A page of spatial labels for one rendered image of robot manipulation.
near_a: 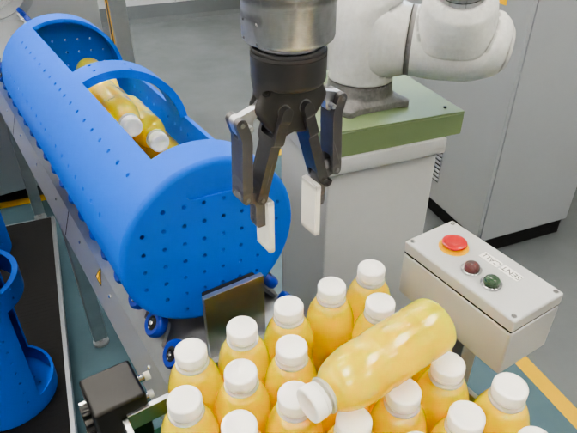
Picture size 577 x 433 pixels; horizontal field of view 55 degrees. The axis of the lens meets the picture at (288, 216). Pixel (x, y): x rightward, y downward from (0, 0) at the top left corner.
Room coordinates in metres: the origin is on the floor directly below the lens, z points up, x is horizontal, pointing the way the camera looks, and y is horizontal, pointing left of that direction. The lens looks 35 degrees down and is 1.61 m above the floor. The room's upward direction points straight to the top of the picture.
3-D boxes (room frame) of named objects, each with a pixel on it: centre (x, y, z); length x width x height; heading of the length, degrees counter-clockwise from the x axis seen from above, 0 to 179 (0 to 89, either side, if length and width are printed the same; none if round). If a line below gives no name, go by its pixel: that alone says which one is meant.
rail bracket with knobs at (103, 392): (0.48, 0.23, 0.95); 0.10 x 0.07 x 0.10; 123
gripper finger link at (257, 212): (0.51, 0.04, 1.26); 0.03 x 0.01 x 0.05; 123
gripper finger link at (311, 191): (0.55, -0.03, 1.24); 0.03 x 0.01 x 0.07; 33
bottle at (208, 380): (0.46, 0.12, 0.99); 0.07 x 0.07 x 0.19
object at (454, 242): (0.65, -0.24, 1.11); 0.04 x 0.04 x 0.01
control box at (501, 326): (0.61, -0.27, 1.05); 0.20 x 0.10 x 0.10; 33
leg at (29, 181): (2.29, 1.24, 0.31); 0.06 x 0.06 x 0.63; 33
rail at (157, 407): (0.55, 0.04, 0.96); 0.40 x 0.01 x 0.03; 123
